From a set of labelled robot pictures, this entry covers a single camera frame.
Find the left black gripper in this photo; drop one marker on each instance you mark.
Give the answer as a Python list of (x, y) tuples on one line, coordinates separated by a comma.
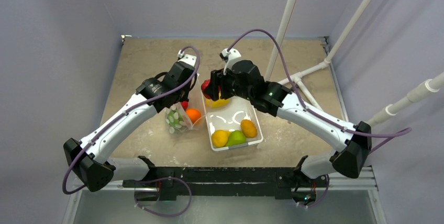
[(185, 96)]

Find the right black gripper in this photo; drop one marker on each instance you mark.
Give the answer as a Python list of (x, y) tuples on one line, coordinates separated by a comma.
[(215, 84)]

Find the red strawberry toy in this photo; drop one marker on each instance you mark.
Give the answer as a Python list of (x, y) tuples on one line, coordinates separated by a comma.
[(204, 86)]

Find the red apple toy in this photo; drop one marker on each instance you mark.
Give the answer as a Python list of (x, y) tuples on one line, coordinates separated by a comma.
[(184, 105)]

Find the orange toy fruit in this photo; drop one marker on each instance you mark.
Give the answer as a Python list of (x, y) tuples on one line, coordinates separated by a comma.
[(194, 115)]

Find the clear zip top bag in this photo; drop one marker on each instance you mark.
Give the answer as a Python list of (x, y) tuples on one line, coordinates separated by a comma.
[(196, 100)]

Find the green striped melon toy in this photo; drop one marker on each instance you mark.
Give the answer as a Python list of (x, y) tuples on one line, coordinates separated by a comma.
[(175, 121)]

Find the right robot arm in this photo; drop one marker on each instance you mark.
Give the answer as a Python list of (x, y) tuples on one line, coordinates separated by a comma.
[(351, 144)]

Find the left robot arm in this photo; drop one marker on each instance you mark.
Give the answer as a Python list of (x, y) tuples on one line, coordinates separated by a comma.
[(89, 158)]

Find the yellow mango toy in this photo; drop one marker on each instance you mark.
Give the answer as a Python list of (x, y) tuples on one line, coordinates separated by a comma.
[(216, 104)]

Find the white plastic basket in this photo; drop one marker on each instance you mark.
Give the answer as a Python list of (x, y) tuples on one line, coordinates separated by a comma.
[(229, 117)]

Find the orange-yellow potato toy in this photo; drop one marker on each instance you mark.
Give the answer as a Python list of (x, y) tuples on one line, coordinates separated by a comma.
[(248, 128)]

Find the yellow pear toy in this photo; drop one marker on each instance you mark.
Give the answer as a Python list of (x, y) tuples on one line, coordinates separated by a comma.
[(220, 138)]

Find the white jointed pipe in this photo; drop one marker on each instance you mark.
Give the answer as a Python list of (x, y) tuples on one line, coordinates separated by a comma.
[(424, 90)]

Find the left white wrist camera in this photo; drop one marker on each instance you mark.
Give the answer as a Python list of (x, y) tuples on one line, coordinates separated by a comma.
[(191, 60)]

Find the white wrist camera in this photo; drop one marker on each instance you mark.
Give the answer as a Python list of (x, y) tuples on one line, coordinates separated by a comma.
[(191, 60), (230, 57)]

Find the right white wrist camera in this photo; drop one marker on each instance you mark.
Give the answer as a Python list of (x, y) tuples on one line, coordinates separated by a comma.
[(230, 57)]

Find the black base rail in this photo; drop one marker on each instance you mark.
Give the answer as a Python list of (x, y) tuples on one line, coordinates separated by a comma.
[(277, 182)]

